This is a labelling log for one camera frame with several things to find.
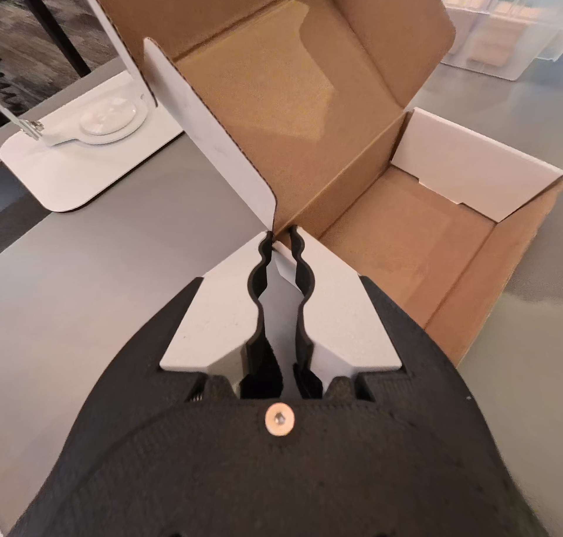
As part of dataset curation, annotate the black metal stand leg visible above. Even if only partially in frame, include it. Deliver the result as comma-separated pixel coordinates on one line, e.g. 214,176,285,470
12,0,93,78

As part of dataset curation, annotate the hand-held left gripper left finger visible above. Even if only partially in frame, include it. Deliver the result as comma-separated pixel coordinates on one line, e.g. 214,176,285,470
160,231,274,399

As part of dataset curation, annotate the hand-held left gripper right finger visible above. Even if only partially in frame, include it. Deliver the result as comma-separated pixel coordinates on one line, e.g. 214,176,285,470
288,226,403,399

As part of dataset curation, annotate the white cardboard box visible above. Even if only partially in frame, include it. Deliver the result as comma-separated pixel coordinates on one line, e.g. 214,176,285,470
81,0,563,366

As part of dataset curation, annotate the clear plastic bin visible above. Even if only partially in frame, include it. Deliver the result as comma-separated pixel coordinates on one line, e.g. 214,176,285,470
440,0,563,81

